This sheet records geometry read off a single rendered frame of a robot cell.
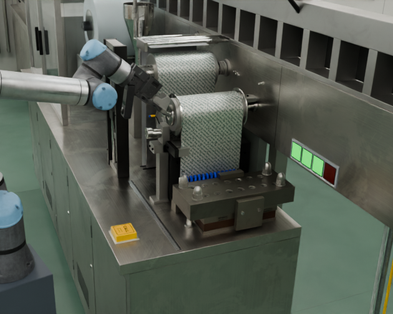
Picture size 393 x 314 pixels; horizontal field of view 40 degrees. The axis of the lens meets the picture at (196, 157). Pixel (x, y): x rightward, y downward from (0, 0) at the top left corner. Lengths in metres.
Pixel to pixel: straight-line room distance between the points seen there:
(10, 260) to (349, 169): 1.00
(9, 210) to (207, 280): 0.69
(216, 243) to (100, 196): 0.53
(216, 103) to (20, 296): 0.89
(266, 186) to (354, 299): 1.42
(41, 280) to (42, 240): 1.90
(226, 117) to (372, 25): 0.65
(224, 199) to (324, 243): 1.88
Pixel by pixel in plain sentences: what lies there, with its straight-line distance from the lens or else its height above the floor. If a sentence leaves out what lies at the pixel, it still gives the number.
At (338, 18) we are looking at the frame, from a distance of 1.59.
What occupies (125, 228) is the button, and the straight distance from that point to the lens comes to 1.80.
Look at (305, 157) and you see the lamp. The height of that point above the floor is 1.19.
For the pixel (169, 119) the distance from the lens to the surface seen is 1.86.
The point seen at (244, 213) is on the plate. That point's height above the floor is 0.98.
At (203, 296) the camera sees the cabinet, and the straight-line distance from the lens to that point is 1.87.
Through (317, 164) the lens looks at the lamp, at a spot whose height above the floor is 1.19.
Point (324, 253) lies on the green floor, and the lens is 3.49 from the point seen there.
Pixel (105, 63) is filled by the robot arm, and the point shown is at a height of 1.46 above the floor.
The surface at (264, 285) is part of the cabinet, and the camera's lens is 1.98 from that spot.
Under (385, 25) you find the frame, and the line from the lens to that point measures 1.45.
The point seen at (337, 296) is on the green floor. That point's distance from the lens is 3.15.
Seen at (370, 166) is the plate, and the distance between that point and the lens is 1.52.
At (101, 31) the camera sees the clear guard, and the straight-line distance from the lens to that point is 2.74.
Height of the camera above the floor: 1.85
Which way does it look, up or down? 23 degrees down
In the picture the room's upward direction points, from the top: 2 degrees clockwise
